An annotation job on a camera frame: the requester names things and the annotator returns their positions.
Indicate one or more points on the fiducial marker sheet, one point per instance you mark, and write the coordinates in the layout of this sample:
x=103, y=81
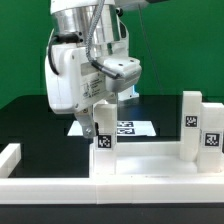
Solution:
x=124, y=129

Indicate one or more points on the white barrier wall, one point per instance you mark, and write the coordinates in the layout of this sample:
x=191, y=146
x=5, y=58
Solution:
x=9, y=158
x=131, y=190

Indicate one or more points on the white front barrier wall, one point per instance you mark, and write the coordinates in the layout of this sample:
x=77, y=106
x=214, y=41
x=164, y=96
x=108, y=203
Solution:
x=131, y=190

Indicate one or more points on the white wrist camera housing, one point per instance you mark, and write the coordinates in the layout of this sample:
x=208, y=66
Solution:
x=128, y=68

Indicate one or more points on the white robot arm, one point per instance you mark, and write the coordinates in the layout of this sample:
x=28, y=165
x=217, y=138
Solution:
x=87, y=56

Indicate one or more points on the white desk top tray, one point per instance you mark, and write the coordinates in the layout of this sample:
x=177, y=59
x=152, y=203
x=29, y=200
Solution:
x=144, y=159

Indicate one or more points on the white left barrier wall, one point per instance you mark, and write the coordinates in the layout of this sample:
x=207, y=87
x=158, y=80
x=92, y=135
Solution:
x=9, y=158

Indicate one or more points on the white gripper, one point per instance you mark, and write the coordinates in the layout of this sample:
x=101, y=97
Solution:
x=73, y=84

